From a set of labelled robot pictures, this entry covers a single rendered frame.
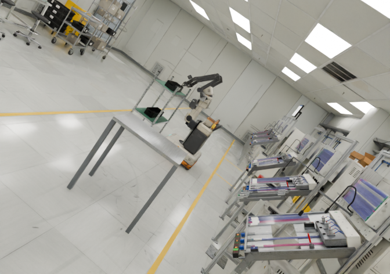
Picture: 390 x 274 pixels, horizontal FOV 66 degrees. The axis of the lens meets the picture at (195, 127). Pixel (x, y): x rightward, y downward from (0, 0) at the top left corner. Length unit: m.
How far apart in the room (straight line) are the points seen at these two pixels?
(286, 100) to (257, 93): 1.18
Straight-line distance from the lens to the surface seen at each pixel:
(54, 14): 8.73
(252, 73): 12.35
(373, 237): 2.27
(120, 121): 2.63
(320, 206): 3.72
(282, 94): 12.33
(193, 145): 5.07
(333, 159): 3.61
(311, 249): 2.27
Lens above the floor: 1.57
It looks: 10 degrees down
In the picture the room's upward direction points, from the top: 36 degrees clockwise
